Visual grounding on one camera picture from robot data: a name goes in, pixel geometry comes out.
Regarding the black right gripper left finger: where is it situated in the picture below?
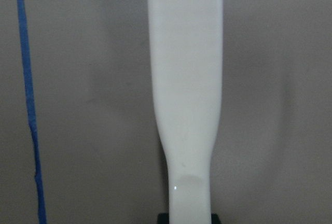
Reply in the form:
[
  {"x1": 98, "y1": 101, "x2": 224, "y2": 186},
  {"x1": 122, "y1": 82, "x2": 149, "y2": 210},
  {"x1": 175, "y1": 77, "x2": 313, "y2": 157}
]
[{"x1": 157, "y1": 213, "x2": 169, "y2": 224}]

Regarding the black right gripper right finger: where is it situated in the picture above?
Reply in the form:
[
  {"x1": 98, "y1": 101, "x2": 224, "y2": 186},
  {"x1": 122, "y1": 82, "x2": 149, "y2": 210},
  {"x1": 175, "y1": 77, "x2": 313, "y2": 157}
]
[{"x1": 211, "y1": 213, "x2": 222, "y2": 224}]

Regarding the beige hand brush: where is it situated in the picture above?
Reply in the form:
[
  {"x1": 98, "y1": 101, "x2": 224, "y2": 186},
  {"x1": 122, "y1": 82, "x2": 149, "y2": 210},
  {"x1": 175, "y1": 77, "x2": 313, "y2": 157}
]
[{"x1": 148, "y1": 0, "x2": 223, "y2": 223}]

